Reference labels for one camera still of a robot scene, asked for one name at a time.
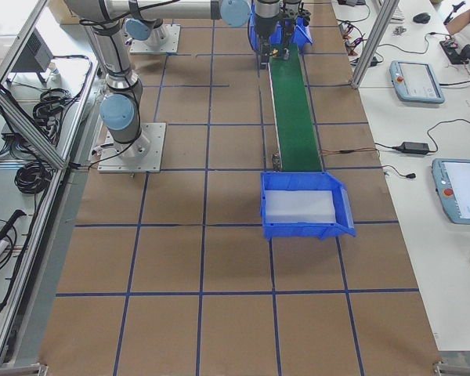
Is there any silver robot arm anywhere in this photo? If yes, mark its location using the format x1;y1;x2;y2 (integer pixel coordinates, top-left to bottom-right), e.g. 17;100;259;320
66;1;311;38
66;1;280;113

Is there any blue plastic bin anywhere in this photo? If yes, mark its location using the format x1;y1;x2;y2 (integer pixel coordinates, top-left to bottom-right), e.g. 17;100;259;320
248;4;313;51
260;172;356;240

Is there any green conveyor belt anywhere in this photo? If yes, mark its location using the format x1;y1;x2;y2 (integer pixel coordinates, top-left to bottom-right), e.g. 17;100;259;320
269;43;322;172

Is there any teach pendant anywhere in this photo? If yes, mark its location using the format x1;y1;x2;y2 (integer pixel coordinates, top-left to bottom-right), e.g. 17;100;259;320
432;158;470;225
389;60;445;104

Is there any blue left plastic bin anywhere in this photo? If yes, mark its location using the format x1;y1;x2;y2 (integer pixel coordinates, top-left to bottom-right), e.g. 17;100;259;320
248;4;313;51

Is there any blue right plastic bin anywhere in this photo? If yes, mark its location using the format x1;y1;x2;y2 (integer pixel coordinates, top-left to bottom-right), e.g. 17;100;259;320
260;172;356;240

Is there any aluminium frame post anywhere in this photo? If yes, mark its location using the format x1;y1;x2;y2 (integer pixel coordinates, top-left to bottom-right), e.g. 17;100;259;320
351;0;399;89

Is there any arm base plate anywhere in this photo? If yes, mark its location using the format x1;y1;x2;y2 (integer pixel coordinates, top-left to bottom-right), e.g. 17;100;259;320
97;122;166;173
128;24;181;55

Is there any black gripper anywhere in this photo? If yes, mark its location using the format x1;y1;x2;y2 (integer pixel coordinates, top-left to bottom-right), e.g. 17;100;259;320
254;15;277;70
279;0;310;39

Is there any near teach pendant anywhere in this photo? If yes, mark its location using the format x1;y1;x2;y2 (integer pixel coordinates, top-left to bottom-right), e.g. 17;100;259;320
432;158;470;225

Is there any black computer mouse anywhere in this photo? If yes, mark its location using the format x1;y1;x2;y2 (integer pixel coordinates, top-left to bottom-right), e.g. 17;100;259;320
412;13;431;24

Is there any black power adapter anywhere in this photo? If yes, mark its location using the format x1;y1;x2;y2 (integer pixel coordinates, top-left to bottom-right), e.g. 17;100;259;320
400;141;431;155

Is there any far teach pendant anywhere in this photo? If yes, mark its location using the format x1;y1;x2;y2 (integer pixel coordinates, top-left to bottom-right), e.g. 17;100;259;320
389;60;445;104

